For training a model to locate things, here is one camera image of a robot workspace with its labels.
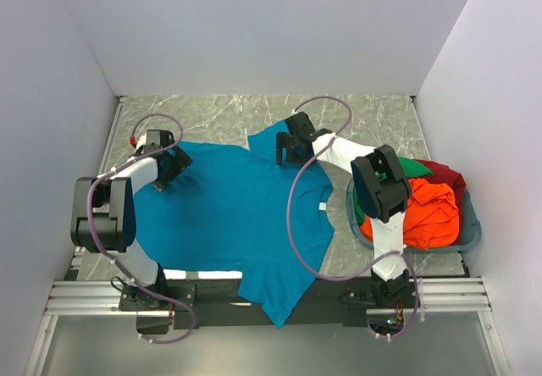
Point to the orange t-shirt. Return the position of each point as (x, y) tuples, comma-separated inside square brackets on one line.
[(432, 217)]

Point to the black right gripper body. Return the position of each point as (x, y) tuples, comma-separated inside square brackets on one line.
[(285, 141)]

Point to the red t-shirt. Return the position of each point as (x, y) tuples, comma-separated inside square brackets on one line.
[(442, 174)]

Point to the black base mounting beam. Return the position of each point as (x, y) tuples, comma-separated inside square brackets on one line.
[(188, 304)]

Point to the aluminium rail frame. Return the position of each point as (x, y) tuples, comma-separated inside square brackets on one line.
[(86, 291)]

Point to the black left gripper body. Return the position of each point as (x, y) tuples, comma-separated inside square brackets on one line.
[(177, 164)]

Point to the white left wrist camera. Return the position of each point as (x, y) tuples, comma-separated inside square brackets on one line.
[(137, 141)]

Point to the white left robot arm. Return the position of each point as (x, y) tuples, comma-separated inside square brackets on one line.
[(104, 218)]

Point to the green t-shirt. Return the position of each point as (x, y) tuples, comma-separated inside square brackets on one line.
[(412, 169)]

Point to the blue t-shirt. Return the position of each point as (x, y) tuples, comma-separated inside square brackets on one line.
[(227, 212)]

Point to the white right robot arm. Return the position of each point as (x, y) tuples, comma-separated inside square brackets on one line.
[(382, 189)]

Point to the translucent blue plastic basket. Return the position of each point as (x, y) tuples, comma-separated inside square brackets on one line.
[(470, 228)]

